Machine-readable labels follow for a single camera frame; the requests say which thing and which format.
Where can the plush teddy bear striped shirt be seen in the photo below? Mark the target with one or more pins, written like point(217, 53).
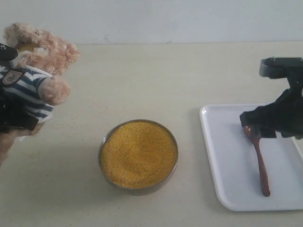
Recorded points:
point(44, 57)

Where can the dark red wooden spoon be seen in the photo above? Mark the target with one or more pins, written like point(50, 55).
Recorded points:
point(264, 182)

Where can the yellow millet grains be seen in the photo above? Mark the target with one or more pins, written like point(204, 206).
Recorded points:
point(138, 153)

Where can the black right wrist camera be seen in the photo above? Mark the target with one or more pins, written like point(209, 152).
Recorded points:
point(290, 68)

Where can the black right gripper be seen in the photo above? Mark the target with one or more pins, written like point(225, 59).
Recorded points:
point(262, 120)

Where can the white rectangular plastic tray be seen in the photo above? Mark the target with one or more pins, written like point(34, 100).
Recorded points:
point(234, 163)

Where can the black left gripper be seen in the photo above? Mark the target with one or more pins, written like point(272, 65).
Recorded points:
point(12, 114)

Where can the round metal bowl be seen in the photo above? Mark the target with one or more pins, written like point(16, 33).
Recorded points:
point(103, 144)

